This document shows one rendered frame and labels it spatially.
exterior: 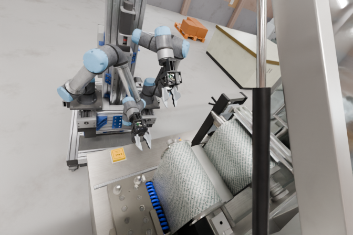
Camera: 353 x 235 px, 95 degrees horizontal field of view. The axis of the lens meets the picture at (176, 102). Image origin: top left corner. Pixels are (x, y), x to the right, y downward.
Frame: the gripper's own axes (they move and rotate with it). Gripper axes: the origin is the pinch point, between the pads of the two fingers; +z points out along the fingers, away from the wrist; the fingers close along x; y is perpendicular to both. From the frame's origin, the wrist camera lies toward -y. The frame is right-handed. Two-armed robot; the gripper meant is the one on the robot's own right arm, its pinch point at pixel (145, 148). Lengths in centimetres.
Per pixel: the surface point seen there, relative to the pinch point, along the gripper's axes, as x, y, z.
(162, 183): -0.2, 4.4, 20.7
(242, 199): 54, -19, 40
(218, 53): 356, -79, -298
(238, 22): 945, -67, -784
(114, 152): -11.9, -16.6, -11.4
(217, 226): 4.3, 20.0, 42.7
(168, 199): -0.2, 4.1, 27.3
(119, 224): -18.3, -6.0, 25.9
